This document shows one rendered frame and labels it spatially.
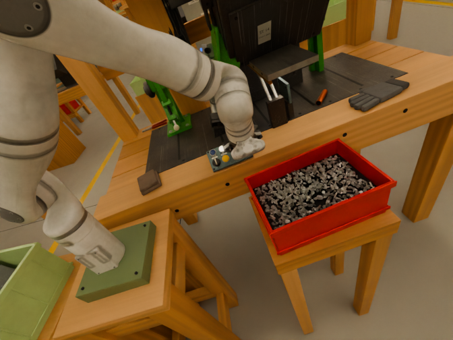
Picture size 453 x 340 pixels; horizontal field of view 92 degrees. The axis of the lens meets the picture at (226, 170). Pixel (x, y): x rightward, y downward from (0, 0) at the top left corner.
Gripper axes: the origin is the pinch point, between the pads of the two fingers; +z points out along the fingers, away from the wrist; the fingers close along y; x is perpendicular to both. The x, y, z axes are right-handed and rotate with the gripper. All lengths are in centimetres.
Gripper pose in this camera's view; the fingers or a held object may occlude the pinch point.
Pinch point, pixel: (243, 148)
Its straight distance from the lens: 73.3
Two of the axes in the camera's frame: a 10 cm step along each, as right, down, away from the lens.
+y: -9.3, 3.7, 0.5
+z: 1.5, 2.4, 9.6
